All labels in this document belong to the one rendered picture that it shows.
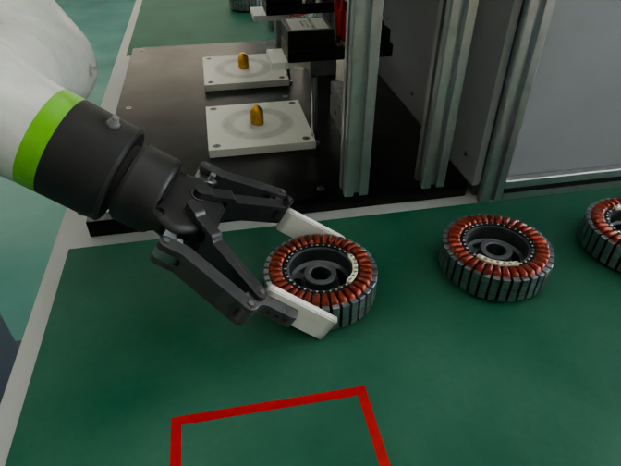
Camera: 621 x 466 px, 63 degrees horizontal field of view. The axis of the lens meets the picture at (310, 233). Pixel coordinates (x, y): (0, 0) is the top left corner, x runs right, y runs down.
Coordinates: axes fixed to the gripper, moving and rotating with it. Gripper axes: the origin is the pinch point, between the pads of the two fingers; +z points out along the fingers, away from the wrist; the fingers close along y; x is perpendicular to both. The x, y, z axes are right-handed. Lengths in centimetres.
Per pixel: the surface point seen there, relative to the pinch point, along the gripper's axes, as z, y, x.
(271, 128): -9.0, -30.1, -4.1
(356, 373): 4.8, 9.6, 0.2
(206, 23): -32, -95, -21
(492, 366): 15.1, 7.6, 6.2
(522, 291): 17.6, -0.4, 9.6
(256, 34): -19, -87, -14
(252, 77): -15, -50, -8
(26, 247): -56, -88, -122
